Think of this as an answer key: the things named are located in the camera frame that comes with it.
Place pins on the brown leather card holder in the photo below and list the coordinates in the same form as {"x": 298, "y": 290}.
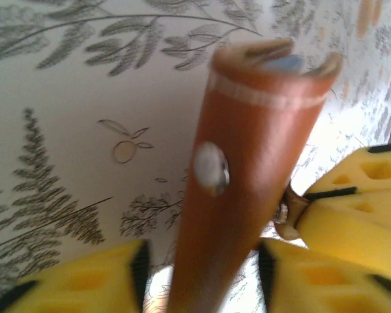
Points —
{"x": 247, "y": 146}

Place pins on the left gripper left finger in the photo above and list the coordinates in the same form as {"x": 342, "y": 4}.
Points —
{"x": 84, "y": 287}

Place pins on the floral tablecloth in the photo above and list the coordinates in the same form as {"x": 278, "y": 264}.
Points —
{"x": 68, "y": 98}

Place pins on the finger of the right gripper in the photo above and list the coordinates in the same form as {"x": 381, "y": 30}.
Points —
{"x": 352, "y": 225}
{"x": 378, "y": 169}

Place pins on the blue credit card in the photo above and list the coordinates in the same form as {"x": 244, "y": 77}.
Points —
{"x": 285, "y": 63}

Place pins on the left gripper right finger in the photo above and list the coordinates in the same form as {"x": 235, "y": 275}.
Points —
{"x": 319, "y": 287}

